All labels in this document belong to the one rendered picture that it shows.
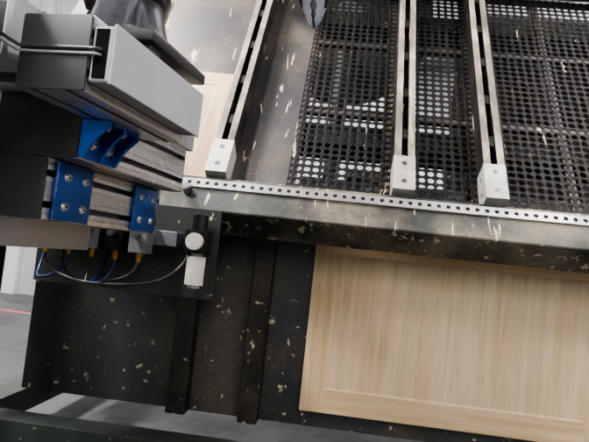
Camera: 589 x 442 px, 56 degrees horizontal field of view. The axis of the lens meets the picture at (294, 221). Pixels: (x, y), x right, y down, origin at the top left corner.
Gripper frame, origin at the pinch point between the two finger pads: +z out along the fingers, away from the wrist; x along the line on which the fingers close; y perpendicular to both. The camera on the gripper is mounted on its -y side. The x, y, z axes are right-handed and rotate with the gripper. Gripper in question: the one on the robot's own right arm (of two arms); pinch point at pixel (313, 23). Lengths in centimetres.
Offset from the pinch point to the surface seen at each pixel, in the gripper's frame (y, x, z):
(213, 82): 28, 40, 21
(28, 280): 281, 361, 278
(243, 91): 18.6, 26.2, 22.0
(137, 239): -36, 37, 50
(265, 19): 52, 29, 3
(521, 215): -3, -57, 47
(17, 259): 281, 368, 254
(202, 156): -1, 33, 38
